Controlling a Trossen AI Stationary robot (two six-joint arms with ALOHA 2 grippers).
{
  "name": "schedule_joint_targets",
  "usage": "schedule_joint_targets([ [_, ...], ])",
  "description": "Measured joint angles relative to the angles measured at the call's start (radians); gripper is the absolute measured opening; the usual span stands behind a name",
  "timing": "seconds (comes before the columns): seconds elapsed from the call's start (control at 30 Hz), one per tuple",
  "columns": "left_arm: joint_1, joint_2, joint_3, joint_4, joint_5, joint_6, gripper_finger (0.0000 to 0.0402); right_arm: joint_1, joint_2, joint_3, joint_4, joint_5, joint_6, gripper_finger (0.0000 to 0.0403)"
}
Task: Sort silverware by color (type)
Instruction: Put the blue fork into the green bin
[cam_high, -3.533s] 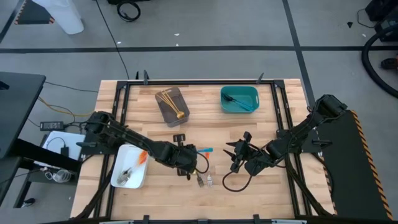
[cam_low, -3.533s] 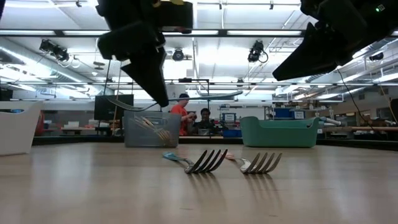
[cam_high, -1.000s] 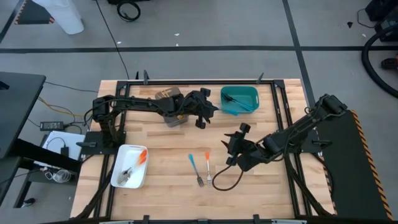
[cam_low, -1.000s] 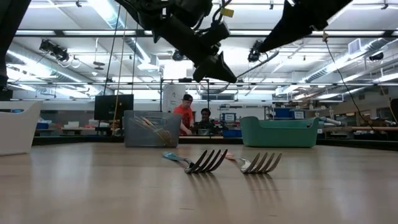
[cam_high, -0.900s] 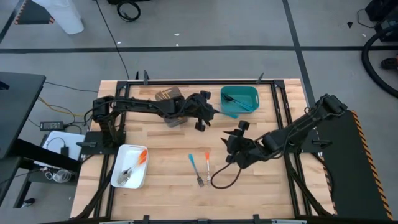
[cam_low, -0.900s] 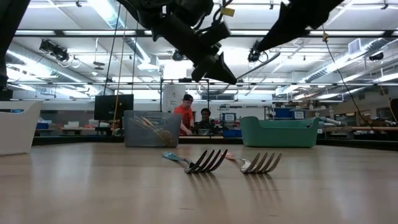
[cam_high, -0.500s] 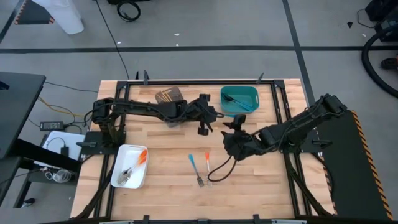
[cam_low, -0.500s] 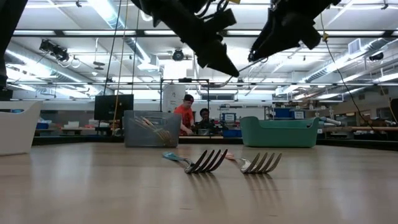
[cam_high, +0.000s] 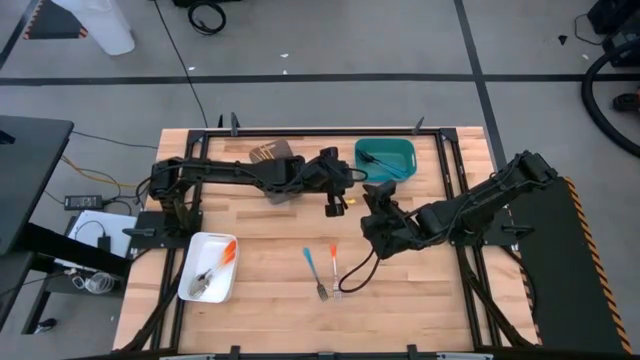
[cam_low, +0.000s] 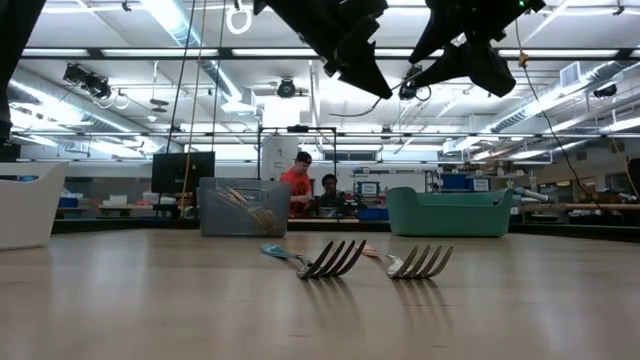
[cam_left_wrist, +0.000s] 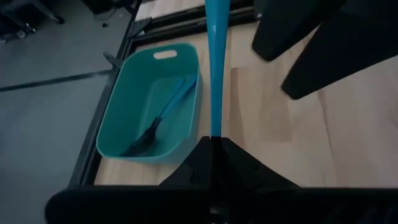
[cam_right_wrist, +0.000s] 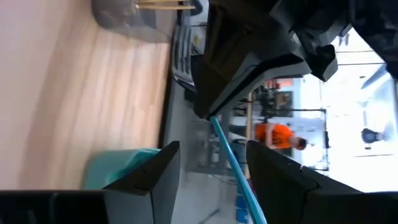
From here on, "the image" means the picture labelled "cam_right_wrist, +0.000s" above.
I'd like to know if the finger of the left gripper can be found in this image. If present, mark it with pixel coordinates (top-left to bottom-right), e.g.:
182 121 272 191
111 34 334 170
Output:
191 0 312 118

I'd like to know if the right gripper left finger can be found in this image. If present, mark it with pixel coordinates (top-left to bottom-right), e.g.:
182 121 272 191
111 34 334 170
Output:
0 141 181 224

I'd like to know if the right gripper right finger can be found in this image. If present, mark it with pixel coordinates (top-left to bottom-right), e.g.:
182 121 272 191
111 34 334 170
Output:
247 140 398 224

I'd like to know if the blue-handled black fork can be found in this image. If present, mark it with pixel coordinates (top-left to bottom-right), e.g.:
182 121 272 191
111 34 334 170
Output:
210 116 268 224

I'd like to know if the teal plastic bin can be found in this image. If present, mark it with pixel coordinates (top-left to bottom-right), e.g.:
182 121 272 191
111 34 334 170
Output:
82 147 162 190

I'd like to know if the person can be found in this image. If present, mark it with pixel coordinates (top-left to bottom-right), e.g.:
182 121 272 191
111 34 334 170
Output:
254 122 308 152

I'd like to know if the grey translucent plastic bin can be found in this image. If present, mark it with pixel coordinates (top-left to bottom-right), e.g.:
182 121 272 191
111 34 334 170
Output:
90 0 178 44

